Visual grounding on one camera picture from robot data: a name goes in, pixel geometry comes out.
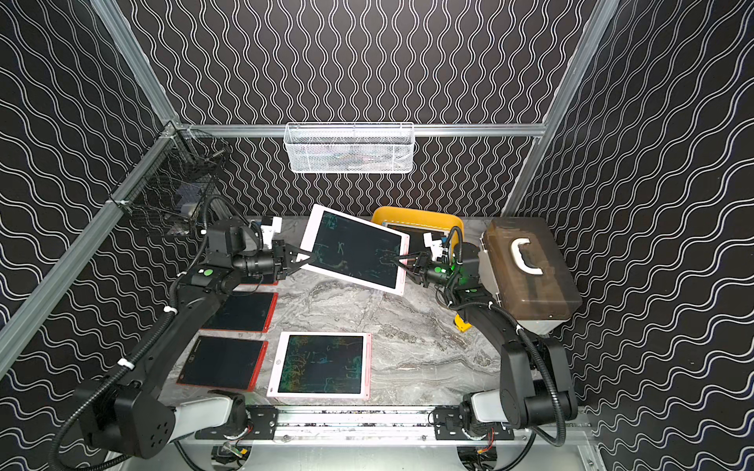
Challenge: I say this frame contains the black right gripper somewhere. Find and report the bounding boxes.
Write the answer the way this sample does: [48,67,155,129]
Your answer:
[395,252,461,292]

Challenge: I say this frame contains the red writing tablet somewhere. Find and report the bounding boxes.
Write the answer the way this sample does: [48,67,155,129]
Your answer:
[237,276,278,290]
[201,292,278,333]
[177,336,268,392]

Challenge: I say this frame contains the white writing tablet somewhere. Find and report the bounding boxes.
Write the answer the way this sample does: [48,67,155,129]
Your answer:
[298,204,410,296]
[267,332,372,400]

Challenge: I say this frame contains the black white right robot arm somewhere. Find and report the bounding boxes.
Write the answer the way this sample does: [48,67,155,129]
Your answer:
[383,227,578,447]

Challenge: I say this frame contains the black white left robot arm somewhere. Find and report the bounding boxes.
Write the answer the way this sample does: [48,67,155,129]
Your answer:
[47,195,316,470]

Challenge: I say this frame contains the bottom tablet in tray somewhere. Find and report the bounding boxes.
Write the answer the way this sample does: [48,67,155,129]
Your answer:
[387,224,444,253]

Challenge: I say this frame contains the yellow plastic storage tray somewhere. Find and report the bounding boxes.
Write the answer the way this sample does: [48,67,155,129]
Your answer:
[371,206,465,236]

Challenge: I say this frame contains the yellow tape measure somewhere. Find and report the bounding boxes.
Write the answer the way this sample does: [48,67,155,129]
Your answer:
[454,315,472,333]

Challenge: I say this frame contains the white toolbox brown lid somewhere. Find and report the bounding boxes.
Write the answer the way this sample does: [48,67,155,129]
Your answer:
[480,217,582,336]

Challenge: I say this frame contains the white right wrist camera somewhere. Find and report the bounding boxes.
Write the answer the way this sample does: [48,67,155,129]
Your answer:
[422,232,448,263]

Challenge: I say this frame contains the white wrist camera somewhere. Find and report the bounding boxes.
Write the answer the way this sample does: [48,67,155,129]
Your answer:
[422,232,448,263]
[259,216,283,249]

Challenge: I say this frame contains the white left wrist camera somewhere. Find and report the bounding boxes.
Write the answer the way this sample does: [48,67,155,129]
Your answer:
[259,216,283,249]

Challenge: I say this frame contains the white wire mesh basket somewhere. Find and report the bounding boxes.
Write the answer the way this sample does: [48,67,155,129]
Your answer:
[283,122,416,174]

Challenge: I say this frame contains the black wire mesh basket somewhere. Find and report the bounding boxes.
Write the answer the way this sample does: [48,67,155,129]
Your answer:
[114,126,232,239]

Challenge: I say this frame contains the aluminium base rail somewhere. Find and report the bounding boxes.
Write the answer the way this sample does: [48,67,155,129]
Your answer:
[117,403,596,447]

